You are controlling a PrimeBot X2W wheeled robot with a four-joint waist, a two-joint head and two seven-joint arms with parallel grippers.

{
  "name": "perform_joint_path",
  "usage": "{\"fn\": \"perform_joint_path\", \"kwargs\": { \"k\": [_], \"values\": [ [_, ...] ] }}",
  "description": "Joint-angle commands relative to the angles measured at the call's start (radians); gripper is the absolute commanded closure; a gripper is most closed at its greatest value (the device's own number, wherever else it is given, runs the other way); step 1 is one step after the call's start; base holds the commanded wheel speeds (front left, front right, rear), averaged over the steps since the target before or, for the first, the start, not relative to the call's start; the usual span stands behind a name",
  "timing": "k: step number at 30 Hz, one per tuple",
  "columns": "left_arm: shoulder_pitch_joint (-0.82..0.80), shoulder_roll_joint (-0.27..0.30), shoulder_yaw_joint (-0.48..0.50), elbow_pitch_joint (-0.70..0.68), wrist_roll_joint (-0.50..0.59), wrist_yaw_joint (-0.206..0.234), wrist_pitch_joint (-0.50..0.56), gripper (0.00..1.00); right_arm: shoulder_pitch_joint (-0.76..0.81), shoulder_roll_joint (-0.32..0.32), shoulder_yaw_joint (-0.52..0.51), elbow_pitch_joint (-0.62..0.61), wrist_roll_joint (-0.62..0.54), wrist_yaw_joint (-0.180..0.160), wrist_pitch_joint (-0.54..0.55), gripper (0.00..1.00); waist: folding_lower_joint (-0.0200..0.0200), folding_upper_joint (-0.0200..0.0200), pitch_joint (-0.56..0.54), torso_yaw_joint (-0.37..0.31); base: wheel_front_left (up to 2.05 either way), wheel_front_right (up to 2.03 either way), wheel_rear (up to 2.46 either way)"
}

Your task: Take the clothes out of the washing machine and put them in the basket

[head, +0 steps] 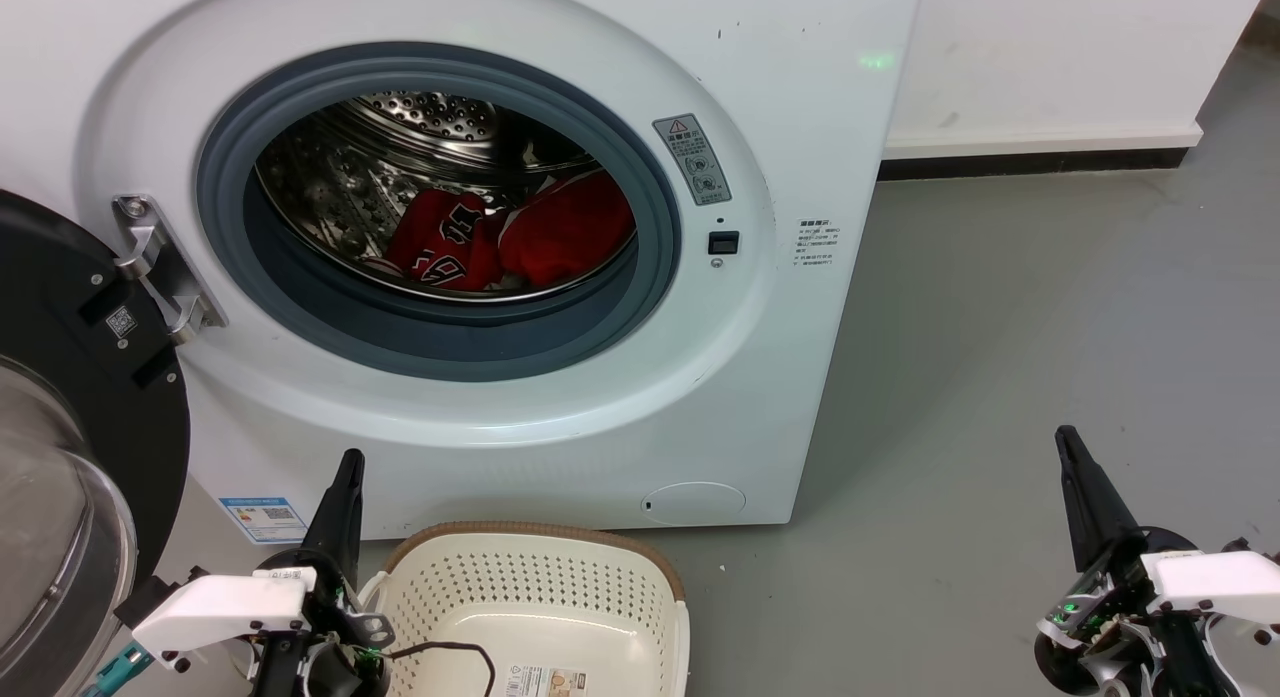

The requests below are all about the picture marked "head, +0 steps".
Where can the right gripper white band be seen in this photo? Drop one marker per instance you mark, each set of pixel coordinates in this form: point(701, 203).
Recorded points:
point(1210, 582)

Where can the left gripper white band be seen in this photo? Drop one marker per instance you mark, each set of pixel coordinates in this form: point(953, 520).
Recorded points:
point(220, 607)

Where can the red sports jersey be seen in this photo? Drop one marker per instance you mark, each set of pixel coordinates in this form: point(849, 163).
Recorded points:
point(560, 232)

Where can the cream perforated laundry basket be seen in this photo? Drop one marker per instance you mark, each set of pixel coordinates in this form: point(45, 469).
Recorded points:
point(560, 592)

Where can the stainless steel washing machine drum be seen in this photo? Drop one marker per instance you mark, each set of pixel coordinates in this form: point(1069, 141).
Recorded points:
point(330, 182)

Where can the washing machine door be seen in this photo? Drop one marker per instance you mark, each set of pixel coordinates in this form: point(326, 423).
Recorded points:
point(60, 307)

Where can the blue energy label sticker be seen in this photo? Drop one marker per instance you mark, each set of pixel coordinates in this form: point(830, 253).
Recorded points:
point(263, 520)

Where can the grey rubber door gasket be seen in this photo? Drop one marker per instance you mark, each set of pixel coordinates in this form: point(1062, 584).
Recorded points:
point(450, 339)

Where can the white code sticker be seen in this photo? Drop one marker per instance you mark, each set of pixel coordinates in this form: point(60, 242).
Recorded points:
point(121, 321)

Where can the silver metal door hinge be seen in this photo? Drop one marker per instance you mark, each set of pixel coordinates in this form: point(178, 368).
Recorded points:
point(165, 267)

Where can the round white filter cover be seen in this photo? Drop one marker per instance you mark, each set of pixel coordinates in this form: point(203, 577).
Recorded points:
point(694, 503)

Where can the small text label sticker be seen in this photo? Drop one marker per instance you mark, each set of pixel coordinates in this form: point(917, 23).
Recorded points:
point(818, 243)

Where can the black door latch slot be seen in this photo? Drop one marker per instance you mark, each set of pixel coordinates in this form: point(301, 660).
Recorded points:
point(723, 242)

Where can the grey warning sticker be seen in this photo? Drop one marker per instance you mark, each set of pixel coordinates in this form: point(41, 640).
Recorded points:
point(692, 159)

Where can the white front-load washing machine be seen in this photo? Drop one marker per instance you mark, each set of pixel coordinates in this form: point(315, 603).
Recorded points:
point(800, 77)

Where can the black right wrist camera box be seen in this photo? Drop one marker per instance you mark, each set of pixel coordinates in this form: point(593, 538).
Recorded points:
point(1250, 547)

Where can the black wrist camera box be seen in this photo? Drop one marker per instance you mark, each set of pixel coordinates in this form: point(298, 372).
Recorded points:
point(1250, 547)
point(150, 595)

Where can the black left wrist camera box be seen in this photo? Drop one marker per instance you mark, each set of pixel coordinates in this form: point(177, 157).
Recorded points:
point(150, 595)

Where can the black wall baseboard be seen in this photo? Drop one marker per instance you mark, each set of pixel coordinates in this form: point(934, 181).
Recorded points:
point(1030, 164)

